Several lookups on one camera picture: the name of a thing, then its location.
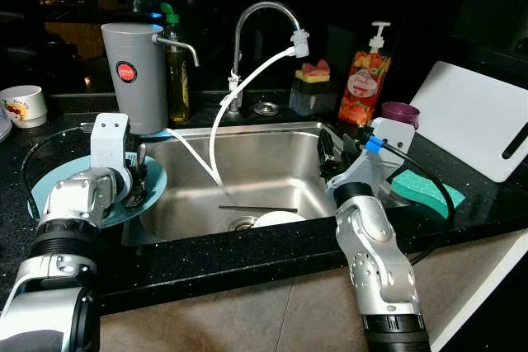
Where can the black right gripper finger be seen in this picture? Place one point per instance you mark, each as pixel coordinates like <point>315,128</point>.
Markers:
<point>346,138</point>
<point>325,151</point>

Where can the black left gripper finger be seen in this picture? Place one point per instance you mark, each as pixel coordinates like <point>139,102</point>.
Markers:
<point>149,183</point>
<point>139,199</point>

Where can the teal plate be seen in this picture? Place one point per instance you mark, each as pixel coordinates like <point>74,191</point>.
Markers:
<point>159,183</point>

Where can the white bowl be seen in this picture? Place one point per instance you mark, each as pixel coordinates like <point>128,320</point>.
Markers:
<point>279,220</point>

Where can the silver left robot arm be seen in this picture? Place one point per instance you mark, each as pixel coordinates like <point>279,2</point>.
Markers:
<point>74,195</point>

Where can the dark sponge holder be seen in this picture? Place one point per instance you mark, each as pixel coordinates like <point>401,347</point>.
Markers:
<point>312,100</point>

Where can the orange soap pump bottle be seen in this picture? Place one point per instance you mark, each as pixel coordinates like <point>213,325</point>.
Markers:
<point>363,88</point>

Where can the purple cup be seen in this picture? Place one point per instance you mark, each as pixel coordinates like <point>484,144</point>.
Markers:
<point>400,113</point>

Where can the stainless steel sink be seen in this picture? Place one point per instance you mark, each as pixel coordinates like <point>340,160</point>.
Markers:
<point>264,162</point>

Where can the red and yellow sponge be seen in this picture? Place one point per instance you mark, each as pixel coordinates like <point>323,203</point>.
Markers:
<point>315,72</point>

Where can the grey water filter canister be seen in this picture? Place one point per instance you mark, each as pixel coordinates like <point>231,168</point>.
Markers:
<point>136,92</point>

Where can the thin dark stick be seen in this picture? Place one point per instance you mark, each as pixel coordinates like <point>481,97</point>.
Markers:
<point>257,208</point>

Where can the teal sponge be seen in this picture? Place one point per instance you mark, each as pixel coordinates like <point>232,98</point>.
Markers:
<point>429,194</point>

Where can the green-capped oil bottle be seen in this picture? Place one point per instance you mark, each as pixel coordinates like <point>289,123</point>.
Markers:
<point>177,88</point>

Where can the metal sink drain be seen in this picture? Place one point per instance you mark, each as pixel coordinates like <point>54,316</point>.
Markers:
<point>241,223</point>

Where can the white faucet diverter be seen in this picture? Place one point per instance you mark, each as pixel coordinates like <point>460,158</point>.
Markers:
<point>301,43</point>

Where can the white cutting board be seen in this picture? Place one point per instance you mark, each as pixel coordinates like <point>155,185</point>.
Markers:
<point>470,117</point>

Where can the white printed mug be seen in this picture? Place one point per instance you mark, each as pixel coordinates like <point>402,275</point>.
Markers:
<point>23,106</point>

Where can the white plate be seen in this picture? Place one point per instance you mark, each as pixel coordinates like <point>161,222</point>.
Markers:
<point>3,128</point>

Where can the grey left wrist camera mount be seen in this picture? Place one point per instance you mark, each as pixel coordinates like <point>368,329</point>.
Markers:
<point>110,142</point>

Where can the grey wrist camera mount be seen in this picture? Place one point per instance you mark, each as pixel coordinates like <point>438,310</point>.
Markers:
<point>110,142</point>
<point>396,133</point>

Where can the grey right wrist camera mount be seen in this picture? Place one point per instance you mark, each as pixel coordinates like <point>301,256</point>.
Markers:
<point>396,133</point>

